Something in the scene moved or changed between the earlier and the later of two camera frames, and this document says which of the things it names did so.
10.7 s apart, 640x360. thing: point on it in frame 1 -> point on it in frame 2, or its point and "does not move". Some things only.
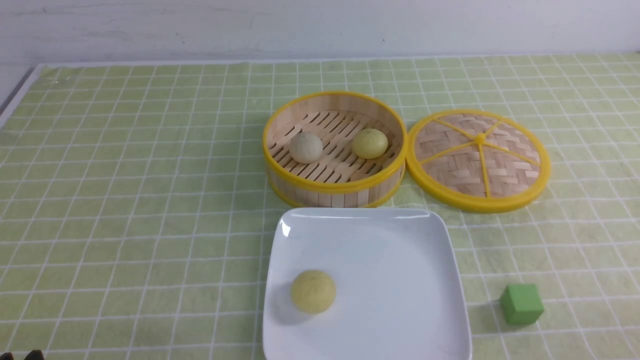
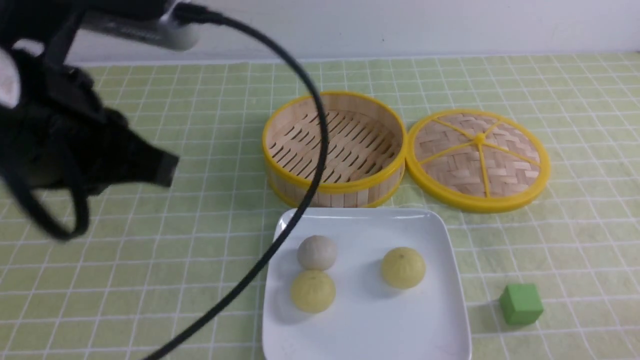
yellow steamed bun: [369, 143] -> [403, 267]
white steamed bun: [306, 148] -> [317, 252]
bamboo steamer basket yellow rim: [335, 149] does not move
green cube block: [521, 303] does not move
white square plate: [399, 294] does not move
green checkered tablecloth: [137, 221] does not move
